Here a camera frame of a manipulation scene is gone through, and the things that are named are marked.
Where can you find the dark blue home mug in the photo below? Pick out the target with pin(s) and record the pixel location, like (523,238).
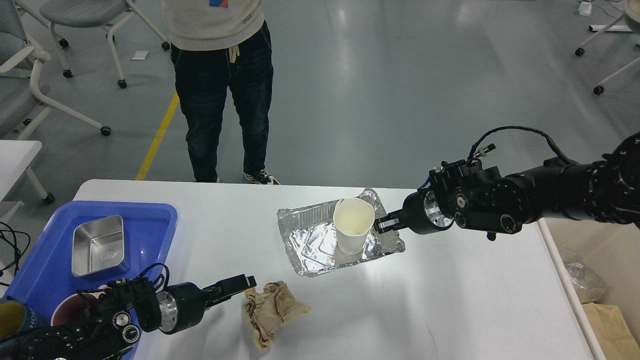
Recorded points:
(16,317)

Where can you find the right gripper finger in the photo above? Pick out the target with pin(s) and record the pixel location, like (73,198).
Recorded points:
(389,222)

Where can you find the white side table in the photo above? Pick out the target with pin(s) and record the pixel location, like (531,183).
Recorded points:
(16,158)

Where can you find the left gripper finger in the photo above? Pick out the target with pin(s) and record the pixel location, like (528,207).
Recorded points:
(224,289)

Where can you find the stainless steel rectangular tray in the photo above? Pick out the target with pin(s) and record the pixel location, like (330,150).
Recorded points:
(99,248)

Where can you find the brown paper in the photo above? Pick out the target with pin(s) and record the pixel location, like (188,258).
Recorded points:
(611,331)
(269,310)

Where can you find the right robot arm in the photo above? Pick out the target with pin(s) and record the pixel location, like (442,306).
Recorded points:
(481,199)

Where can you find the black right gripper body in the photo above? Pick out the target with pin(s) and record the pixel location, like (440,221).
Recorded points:
(422,215)

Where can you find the beige plastic bin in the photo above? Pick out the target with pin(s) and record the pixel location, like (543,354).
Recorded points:
(613,252)

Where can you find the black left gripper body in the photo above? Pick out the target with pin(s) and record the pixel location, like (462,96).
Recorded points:
(182,306)

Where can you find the grey office chair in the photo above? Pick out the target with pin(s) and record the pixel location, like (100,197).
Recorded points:
(24,100)

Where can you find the clear plastic bag in bin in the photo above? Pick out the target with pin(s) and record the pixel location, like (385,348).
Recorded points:
(588,285)

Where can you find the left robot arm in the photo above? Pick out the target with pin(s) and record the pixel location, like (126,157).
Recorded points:
(114,317)

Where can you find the blue plastic tray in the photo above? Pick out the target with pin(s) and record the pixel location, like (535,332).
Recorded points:
(45,279)

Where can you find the brown paper in bin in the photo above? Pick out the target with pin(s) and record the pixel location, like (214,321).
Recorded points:
(611,331)

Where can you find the pink home mug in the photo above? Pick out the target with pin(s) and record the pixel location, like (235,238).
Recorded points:
(78,307)

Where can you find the person in dark jeans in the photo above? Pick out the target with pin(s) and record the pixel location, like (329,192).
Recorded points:
(217,47)

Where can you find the aluminium foil tray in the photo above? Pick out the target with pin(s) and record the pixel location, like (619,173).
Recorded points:
(309,236)

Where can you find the grey chair with castors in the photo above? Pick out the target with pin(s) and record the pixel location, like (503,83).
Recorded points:
(110,15)

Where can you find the white paper cup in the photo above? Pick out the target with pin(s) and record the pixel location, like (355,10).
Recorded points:
(353,218)

